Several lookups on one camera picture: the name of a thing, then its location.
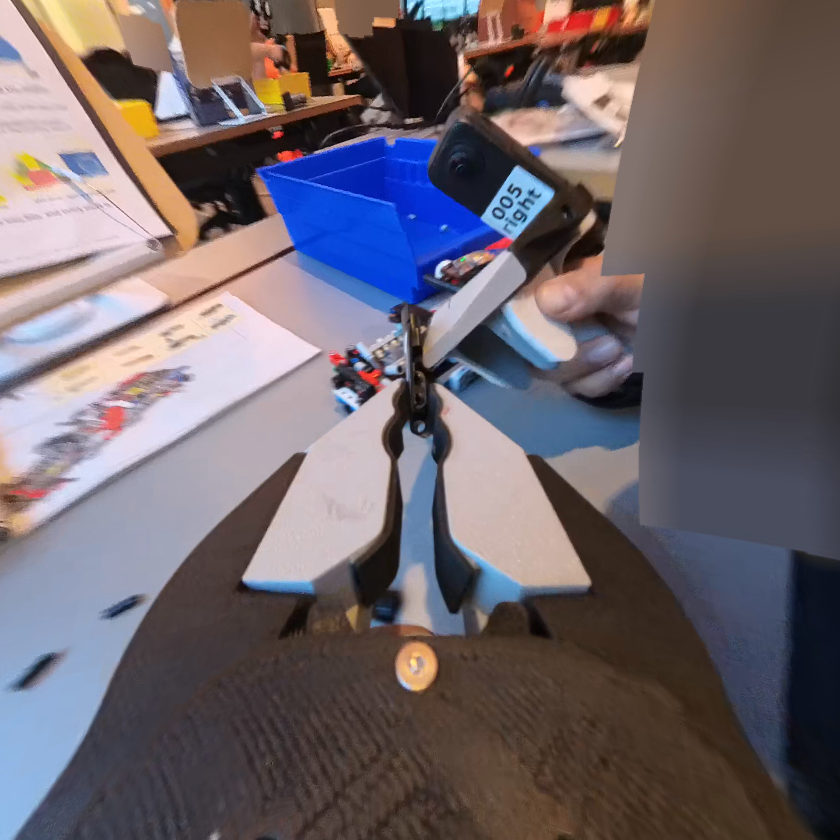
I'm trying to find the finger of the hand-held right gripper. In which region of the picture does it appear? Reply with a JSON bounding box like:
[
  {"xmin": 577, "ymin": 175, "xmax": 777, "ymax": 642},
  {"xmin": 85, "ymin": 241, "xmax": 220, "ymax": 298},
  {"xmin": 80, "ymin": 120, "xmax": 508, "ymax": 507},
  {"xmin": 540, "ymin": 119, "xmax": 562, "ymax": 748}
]
[
  {"xmin": 420, "ymin": 249, "xmax": 528, "ymax": 370},
  {"xmin": 445, "ymin": 327, "xmax": 534, "ymax": 389}
]

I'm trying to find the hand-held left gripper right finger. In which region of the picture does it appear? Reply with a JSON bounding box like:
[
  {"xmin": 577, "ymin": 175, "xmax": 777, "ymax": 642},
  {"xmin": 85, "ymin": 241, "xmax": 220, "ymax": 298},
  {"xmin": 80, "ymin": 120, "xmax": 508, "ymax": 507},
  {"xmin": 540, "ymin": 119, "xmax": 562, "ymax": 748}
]
[{"xmin": 430, "ymin": 385, "xmax": 593, "ymax": 614}]

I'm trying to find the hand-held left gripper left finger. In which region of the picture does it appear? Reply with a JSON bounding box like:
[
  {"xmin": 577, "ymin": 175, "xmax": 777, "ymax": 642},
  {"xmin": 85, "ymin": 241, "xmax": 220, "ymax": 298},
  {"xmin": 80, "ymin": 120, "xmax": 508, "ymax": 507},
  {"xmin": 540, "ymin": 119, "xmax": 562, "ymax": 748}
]
[{"xmin": 241, "ymin": 379, "xmax": 404, "ymax": 608}]

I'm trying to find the small black toy brick assembly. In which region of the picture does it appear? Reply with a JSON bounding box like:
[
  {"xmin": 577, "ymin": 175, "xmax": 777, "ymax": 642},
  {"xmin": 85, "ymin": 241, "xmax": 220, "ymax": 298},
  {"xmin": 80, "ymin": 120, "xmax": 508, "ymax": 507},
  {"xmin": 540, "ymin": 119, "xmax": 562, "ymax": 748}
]
[{"xmin": 399, "ymin": 303, "xmax": 439, "ymax": 438}]

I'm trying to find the grey desk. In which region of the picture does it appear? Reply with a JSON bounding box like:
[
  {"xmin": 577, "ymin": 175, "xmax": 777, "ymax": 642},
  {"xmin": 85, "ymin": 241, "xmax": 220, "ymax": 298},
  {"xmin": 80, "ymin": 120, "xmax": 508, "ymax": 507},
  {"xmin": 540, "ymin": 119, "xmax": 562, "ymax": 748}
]
[{"xmin": 0, "ymin": 141, "xmax": 795, "ymax": 808}]

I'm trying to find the person's right hand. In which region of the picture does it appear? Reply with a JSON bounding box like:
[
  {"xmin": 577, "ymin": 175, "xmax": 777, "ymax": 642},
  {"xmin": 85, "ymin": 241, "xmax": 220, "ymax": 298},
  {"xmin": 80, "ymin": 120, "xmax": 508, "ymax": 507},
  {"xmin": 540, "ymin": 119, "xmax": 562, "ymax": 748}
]
[{"xmin": 533, "ymin": 271, "xmax": 641, "ymax": 399}]

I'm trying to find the colourful toy brick part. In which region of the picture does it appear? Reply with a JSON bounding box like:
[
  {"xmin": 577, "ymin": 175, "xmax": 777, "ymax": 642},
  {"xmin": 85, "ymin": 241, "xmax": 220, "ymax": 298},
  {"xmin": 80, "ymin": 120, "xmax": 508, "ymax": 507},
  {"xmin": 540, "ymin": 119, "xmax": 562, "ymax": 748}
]
[{"xmin": 423, "ymin": 248, "xmax": 513, "ymax": 290}]

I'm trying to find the toy brick car model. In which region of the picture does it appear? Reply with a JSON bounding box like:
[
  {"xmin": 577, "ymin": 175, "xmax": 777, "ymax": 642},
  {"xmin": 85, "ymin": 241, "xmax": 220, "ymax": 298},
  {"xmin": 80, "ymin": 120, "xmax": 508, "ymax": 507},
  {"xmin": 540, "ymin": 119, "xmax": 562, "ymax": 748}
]
[{"xmin": 330, "ymin": 327, "xmax": 483, "ymax": 413}]

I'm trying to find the blue plastic bin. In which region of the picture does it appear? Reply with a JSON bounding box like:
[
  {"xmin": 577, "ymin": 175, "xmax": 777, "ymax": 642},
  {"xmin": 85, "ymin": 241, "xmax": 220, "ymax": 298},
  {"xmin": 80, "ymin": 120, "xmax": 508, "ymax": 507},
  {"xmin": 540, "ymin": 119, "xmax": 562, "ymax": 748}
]
[{"xmin": 256, "ymin": 136, "xmax": 542, "ymax": 306}]

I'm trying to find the toy brick instruction booklet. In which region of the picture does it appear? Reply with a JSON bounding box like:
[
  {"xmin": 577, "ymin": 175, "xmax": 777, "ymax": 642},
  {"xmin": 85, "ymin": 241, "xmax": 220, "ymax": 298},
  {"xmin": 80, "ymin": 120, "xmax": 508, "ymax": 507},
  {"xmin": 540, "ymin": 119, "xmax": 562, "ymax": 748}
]
[{"xmin": 0, "ymin": 290, "xmax": 324, "ymax": 536}]

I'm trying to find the yellow bin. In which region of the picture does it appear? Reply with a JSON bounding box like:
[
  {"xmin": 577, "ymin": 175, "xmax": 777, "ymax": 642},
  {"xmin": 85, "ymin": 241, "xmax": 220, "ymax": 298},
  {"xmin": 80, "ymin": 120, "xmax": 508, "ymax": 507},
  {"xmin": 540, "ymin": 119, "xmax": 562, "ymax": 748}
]
[
  {"xmin": 115, "ymin": 98, "xmax": 160, "ymax": 140},
  {"xmin": 252, "ymin": 71, "xmax": 312, "ymax": 106}
]

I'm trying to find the wooden background table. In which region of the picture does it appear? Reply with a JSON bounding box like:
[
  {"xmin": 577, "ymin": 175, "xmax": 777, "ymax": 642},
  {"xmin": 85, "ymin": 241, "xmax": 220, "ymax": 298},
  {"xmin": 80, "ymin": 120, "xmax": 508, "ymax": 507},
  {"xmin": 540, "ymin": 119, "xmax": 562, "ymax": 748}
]
[{"xmin": 146, "ymin": 94, "xmax": 366, "ymax": 158}]

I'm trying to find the clear acrylic stand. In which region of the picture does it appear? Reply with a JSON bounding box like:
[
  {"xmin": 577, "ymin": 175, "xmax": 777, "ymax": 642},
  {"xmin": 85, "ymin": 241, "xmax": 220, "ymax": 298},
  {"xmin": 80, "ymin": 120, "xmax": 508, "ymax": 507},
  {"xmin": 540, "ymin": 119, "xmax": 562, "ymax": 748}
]
[{"xmin": 189, "ymin": 74, "xmax": 269, "ymax": 127}]

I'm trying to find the printed instruction sheet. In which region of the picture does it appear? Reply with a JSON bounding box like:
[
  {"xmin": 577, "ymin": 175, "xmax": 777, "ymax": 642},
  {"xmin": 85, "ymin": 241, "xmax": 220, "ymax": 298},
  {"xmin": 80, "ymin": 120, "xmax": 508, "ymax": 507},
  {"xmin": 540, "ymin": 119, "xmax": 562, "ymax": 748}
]
[{"xmin": 0, "ymin": 0, "xmax": 173, "ymax": 278}]

